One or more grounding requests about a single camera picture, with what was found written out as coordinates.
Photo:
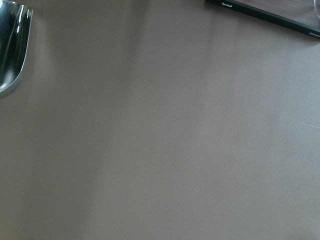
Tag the shiny metal ice scoop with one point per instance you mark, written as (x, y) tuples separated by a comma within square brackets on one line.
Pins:
[(15, 27)]

